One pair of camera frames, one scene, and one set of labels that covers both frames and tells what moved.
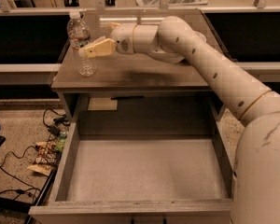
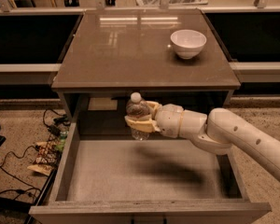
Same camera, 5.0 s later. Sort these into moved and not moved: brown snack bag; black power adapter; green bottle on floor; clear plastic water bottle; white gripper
Moved: white gripper; clear plastic water bottle
Not moved: green bottle on floor; black power adapter; brown snack bag
